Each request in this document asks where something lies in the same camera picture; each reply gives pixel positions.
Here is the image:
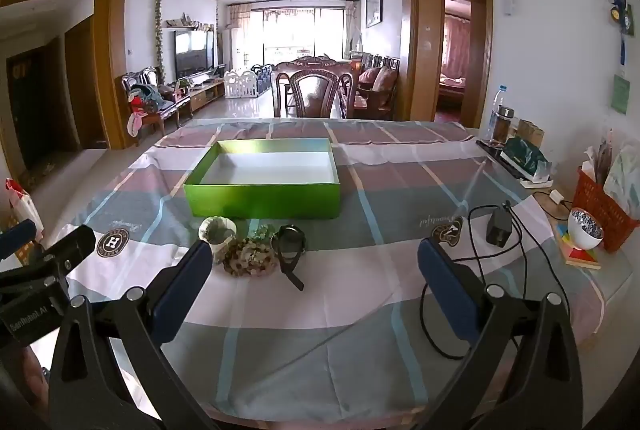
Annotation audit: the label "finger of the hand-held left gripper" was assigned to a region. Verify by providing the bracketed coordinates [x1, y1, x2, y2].
[31, 225, 97, 278]
[0, 219, 39, 257]

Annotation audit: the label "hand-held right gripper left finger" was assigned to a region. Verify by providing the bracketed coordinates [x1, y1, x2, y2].
[47, 240, 221, 430]

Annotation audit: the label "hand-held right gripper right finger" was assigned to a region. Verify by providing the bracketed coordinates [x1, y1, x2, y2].
[418, 237, 584, 430]

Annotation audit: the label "white shell dish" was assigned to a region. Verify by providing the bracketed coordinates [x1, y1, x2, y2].
[198, 216, 237, 263]

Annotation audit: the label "red peach bead bracelet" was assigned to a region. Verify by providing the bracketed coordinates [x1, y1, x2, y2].
[222, 237, 279, 279]

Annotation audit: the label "black wrist watch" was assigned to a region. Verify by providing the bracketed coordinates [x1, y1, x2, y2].
[270, 224, 307, 292]

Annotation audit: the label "green cardboard box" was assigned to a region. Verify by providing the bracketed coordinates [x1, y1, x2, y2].
[182, 137, 342, 221]

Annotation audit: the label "red white paper bag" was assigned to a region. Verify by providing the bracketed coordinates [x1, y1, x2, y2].
[5, 178, 45, 243]

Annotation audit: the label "black power adapter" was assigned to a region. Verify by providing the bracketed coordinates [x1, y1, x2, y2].
[486, 206, 516, 250]

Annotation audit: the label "checked tablecloth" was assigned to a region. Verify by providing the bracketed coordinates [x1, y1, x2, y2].
[52, 117, 606, 430]

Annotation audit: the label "coloured wooden puzzle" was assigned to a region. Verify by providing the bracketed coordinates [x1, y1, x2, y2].
[552, 222, 603, 270]

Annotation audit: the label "white bowl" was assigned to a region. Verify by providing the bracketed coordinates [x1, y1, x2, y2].
[567, 207, 607, 250]

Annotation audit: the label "green tissue pack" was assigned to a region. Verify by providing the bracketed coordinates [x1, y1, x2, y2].
[501, 137, 552, 178]

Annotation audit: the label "wooden armchair with clothes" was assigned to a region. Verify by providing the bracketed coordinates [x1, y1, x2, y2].
[120, 66, 193, 138]

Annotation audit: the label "brown thermos jar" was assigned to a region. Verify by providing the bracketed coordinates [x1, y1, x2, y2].
[490, 106, 516, 146]

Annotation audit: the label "orange plastic basket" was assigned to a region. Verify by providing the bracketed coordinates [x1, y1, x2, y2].
[571, 167, 640, 253]

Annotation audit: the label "wooden tea boxes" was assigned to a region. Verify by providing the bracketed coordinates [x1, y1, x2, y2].
[515, 119, 546, 151]

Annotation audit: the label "wooden television cabinet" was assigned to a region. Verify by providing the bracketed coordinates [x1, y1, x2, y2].
[172, 77, 226, 112]

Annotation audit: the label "clear water bottle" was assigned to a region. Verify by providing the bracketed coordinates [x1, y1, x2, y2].
[487, 85, 511, 131]

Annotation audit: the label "wooden sofa with cushions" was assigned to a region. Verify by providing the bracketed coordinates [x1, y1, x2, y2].
[350, 52, 402, 120]

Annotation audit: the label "white play fence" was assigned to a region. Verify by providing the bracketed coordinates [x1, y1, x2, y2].
[223, 67, 273, 99]

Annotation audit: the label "flat screen television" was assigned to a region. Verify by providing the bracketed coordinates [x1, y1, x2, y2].
[174, 29, 216, 72]

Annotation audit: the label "green vine garland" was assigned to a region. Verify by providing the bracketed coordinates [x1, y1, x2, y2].
[154, 0, 167, 76]

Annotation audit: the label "wooden dining chair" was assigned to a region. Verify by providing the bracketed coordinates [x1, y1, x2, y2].
[272, 67, 356, 120]

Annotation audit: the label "black cable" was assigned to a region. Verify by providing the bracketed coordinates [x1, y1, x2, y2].
[419, 202, 538, 358]

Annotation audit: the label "green wall paper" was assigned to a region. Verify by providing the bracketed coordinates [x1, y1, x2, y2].
[611, 74, 630, 115]

